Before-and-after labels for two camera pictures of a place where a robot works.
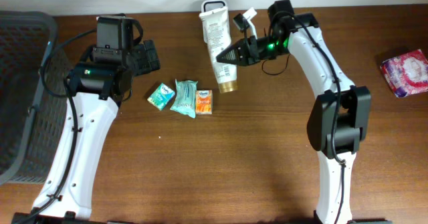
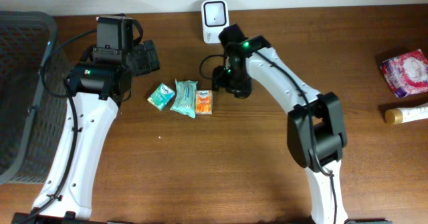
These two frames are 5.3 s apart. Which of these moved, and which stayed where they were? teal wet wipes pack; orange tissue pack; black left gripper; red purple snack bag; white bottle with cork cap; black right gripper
Moved: white bottle with cork cap; black right gripper
Stayed: black left gripper; teal wet wipes pack; red purple snack bag; orange tissue pack
